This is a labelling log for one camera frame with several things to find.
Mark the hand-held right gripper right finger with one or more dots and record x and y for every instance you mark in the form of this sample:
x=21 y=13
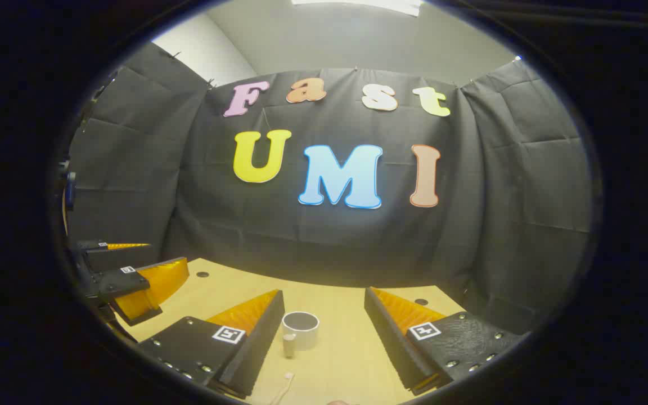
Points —
x=386 y=332

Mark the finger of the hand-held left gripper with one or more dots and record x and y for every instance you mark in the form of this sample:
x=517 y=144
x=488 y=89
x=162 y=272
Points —
x=116 y=246
x=155 y=281

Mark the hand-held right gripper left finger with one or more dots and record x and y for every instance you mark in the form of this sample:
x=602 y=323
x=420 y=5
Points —
x=259 y=337

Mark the beige toothbrush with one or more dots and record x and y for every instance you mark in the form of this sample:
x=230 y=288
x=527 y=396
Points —
x=286 y=382

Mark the light wooden desktop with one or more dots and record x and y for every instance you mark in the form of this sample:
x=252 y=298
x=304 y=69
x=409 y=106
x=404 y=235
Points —
x=341 y=360

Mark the black backdrop cloth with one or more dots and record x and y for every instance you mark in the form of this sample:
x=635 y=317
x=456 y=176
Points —
x=329 y=242

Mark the ceiling light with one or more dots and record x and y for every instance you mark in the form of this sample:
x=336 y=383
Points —
x=358 y=4

